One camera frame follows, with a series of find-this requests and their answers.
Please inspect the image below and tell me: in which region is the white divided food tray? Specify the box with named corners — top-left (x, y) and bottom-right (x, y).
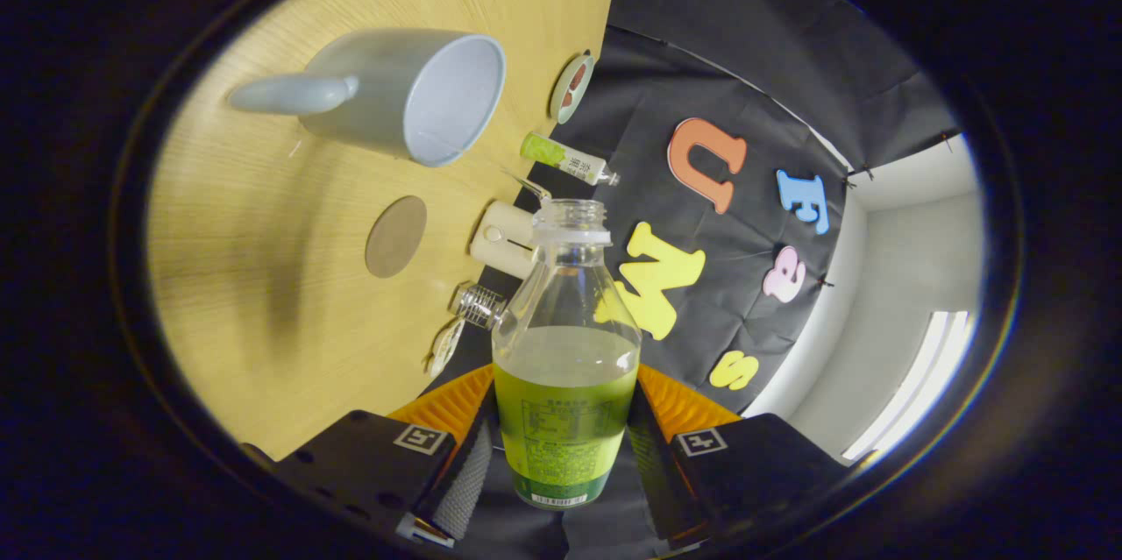
top-left (428, 319), bottom-right (465, 379)

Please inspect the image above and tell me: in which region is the white cup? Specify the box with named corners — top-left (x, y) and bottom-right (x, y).
top-left (228, 28), bottom-right (508, 168)

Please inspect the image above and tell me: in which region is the metal utensil holder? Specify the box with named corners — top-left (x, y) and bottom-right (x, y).
top-left (451, 282), bottom-right (508, 330)

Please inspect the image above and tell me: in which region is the green label juice bottle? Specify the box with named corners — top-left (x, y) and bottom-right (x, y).
top-left (491, 199), bottom-right (643, 510)

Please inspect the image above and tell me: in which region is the white toaster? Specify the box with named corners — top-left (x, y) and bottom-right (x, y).
top-left (469, 200), bottom-right (540, 280)

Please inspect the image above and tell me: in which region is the pale green plate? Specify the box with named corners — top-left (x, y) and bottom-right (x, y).
top-left (550, 52), bottom-right (596, 124)

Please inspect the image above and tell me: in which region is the brown round coaster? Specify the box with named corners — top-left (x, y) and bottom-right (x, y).
top-left (365, 195), bottom-right (429, 280)

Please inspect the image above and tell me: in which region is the black backdrop cloth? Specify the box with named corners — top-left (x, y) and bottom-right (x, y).
top-left (430, 0), bottom-right (961, 556)

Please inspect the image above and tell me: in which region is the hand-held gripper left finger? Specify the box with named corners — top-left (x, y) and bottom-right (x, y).
top-left (276, 365), bottom-right (497, 548)

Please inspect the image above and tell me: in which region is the slim white label drink bottle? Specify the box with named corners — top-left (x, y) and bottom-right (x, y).
top-left (520, 131), bottom-right (621, 188)

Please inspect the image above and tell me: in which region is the brown bread slice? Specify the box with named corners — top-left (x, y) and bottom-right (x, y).
top-left (504, 170), bottom-right (553, 203)

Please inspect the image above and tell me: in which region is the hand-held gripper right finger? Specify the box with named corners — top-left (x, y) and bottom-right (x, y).
top-left (627, 363), bottom-right (847, 548)

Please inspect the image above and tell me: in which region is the wooden table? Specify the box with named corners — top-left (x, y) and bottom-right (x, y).
top-left (145, 0), bottom-right (625, 463)

